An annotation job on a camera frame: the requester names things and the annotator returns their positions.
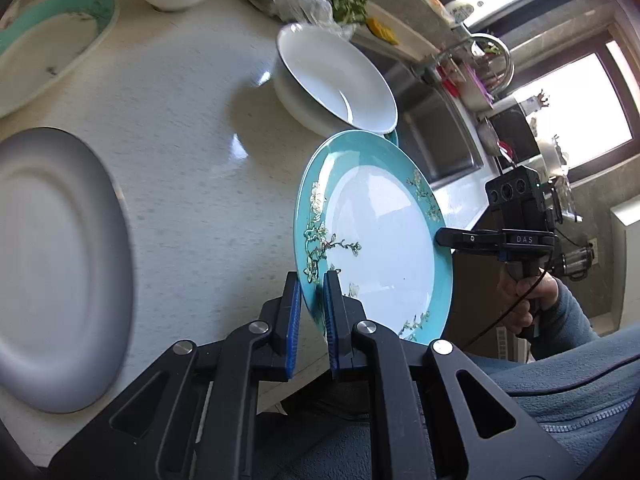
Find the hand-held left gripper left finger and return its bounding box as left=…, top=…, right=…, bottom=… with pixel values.
left=47, top=271, right=303, bottom=480

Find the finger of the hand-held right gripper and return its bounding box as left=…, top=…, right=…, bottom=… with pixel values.
left=436, top=227, right=503, bottom=253

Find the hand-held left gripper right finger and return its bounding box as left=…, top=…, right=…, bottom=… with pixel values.
left=322, top=270, right=576, bottom=480

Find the teal floral plate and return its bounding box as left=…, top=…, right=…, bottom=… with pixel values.
left=293, top=130, right=455, bottom=346

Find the large white bowl dark rim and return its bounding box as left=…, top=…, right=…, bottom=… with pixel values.
left=273, top=23, right=399, bottom=137

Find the person's right forearm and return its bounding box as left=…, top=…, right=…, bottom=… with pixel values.
left=530, top=280, right=597, bottom=361

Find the person's right hand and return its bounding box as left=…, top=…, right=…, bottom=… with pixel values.
left=497, top=270, right=561, bottom=336

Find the black appliance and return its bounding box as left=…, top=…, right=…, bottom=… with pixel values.
left=487, top=106, right=542, bottom=162

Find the steel sink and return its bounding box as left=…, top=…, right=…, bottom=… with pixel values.
left=360, top=42, right=485, bottom=186

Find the steel faucet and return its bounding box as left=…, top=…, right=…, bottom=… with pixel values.
left=425, top=32, right=516, bottom=93

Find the person's blue fleece clothing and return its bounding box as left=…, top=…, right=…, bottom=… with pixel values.
left=470, top=327, right=640, bottom=480

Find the white patterned cup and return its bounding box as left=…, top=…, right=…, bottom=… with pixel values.
left=444, top=0, right=474, bottom=29

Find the yellow food piece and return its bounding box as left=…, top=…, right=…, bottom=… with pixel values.
left=366, top=17, right=401, bottom=45

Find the grey white plate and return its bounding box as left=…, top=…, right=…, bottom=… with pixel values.
left=0, top=127, right=137, bottom=414

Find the teal oval dish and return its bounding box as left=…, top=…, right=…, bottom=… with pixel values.
left=0, top=0, right=121, bottom=120

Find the black cable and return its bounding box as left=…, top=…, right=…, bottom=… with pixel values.
left=459, top=267, right=552, bottom=350

